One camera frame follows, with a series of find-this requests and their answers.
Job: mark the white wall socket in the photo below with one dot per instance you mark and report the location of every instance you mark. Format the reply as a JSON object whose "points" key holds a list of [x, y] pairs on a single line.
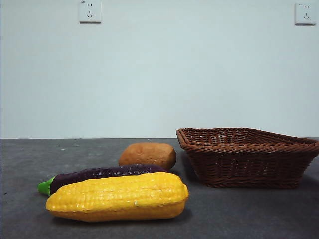
{"points": [[304, 14], [90, 12]]}

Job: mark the brown wicker basket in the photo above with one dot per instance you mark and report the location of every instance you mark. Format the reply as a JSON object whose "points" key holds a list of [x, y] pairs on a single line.
{"points": [[244, 161]]}

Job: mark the brown potato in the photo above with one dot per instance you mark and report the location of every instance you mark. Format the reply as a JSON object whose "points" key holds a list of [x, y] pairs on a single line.
{"points": [[147, 154]]}

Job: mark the purple eggplant with green stem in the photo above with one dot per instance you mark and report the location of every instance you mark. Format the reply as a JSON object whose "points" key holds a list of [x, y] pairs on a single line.
{"points": [[99, 174]]}

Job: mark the yellow corn cob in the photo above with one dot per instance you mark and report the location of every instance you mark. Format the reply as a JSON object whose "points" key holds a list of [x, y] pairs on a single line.
{"points": [[117, 196]]}

